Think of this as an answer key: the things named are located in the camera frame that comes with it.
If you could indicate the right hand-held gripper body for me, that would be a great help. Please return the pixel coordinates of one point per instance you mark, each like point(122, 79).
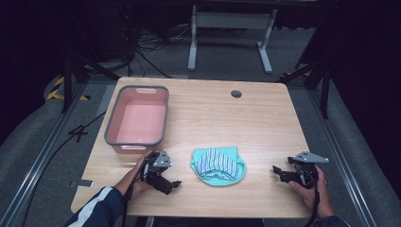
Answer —
point(307, 170)

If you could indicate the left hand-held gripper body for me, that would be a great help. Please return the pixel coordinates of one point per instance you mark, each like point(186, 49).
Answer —
point(157, 170)

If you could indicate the teal striped cloth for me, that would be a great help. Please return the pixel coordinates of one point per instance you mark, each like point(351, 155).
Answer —
point(217, 164)

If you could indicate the pink basin with grey rim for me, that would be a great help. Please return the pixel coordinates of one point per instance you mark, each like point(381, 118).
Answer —
point(142, 123)

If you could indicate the person's left hand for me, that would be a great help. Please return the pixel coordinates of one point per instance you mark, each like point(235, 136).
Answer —
point(135, 181)

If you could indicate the person's right hand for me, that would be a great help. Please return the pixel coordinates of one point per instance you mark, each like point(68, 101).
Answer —
point(318, 195)

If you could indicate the grey tape piece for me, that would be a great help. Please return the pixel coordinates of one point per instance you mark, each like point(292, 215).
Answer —
point(82, 183)

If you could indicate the grey table grommet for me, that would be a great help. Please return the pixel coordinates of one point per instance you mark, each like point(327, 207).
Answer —
point(236, 93)

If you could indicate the black metal stand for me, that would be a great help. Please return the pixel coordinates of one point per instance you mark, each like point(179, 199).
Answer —
point(67, 82)
point(324, 85)

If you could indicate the black tape cross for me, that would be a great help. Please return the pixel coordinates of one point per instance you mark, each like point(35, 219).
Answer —
point(78, 132)

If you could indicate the yellow black hazard tape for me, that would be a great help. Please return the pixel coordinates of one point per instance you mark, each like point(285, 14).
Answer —
point(56, 90)

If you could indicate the grey metal floor rail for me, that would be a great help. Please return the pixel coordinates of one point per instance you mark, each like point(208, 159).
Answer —
point(34, 164)
point(340, 151)

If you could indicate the white metal table frame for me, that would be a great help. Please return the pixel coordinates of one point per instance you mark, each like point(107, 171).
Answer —
point(233, 20)

